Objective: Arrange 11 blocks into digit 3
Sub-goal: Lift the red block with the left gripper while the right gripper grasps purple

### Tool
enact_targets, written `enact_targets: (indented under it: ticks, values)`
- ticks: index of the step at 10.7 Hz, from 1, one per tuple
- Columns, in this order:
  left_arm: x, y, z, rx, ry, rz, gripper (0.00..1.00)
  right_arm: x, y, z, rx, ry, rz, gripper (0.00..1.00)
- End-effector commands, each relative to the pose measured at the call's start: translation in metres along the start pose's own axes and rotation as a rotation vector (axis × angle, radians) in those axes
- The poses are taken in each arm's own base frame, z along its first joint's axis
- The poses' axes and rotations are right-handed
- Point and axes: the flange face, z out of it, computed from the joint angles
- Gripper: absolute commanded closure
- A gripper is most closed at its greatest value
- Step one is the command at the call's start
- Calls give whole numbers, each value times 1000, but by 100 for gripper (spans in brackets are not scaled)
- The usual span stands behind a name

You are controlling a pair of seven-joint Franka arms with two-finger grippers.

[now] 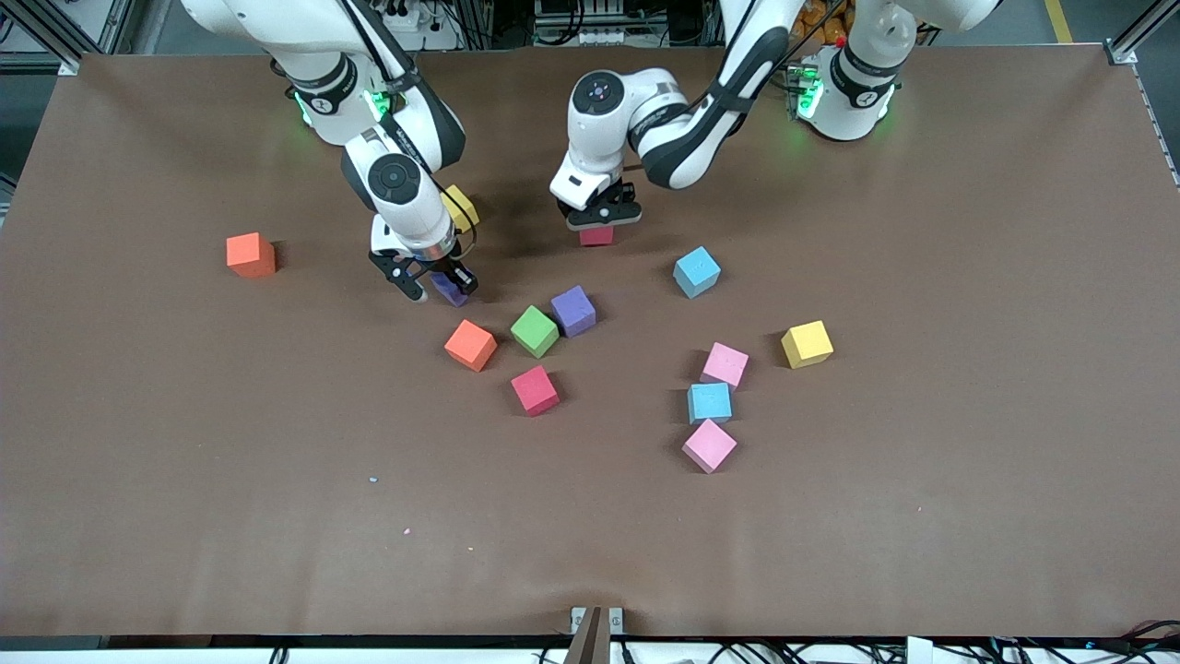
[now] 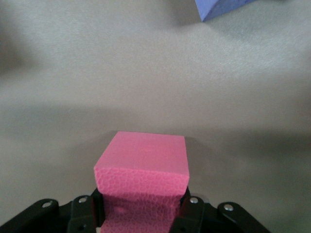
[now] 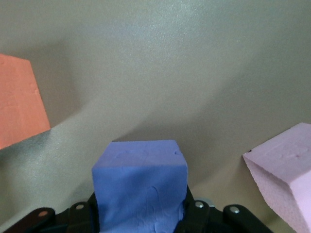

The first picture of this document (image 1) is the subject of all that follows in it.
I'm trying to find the brown table mat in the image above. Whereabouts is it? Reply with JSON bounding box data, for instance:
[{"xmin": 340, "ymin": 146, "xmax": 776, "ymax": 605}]
[{"xmin": 0, "ymin": 41, "xmax": 1180, "ymax": 640}]

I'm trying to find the pink foam cube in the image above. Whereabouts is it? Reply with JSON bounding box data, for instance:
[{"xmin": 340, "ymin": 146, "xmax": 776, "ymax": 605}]
[
  {"xmin": 700, "ymin": 341, "xmax": 750, "ymax": 389},
  {"xmin": 681, "ymin": 419, "xmax": 738, "ymax": 475}
]

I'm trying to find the white equipment box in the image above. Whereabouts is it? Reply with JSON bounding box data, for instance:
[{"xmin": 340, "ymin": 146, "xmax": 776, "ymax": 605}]
[{"xmin": 535, "ymin": 0, "xmax": 667, "ymax": 47}]

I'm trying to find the orange plastic items pile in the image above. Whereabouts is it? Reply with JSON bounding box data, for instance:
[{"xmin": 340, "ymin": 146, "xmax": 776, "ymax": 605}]
[{"xmin": 791, "ymin": 0, "xmax": 854, "ymax": 47}]

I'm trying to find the white power strip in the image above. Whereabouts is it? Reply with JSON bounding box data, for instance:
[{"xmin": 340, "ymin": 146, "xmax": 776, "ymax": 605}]
[{"xmin": 378, "ymin": 0, "xmax": 462, "ymax": 53}]

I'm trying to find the orange foam cube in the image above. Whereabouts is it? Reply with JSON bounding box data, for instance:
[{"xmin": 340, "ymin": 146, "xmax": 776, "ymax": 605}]
[
  {"xmin": 443, "ymin": 319, "xmax": 499, "ymax": 374},
  {"xmin": 226, "ymin": 231, "xmax": 277, "ymax": 279}
]

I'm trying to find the aluminium frame profile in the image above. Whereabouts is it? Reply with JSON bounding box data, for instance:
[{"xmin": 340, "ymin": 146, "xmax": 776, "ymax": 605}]
[
  {"xmin": 1106, "ymin": 0, "xmax": 1180, "ymax": 65},
  {"xmin": 0, "ymin": 0, "xmax": 139, "ymax": 77}
]

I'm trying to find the blue foam cube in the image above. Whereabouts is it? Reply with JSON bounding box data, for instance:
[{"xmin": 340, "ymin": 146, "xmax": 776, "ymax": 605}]
[
  {"xmin": 687, "ymin": 382, "xmax": 734, "ymax": 425},
  {"xmin": 672, "ymin": 245, "xmax": 723, "ymax": 300}
]

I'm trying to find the grey metal bracket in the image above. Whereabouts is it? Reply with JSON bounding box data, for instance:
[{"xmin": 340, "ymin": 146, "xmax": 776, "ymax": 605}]
[{"xmin": 570, "ymin": 606, "xmax": 626, "ymax": 637}]

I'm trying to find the dark camera mount post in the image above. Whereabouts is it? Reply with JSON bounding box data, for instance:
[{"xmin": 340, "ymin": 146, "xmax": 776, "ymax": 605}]
[{"xmin": 563, "ymin": 606, "xmax": 612, "ymax": 664}]

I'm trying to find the aluminium table edge rail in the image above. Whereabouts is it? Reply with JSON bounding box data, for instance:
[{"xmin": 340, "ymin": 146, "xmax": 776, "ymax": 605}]
[{"xmin": 1132, "ymin": 63, "xmax": 1180, "ymax": 190}]

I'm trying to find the green foam cube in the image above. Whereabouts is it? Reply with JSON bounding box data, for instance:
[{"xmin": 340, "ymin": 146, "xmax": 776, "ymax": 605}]
[{"xmin": 510, "ymin": 305, "xmax": 561, "ymax": 360}]

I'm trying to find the yellow foam cube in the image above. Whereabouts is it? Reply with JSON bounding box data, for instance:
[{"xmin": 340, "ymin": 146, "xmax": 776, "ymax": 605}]
[
  {"xmin": 441, "ymin": 184, "xmax": 481, "ymax": 233},
  {"xmin": 781, "ymin": 320, "xmax": 835, "ymax": 370}
]

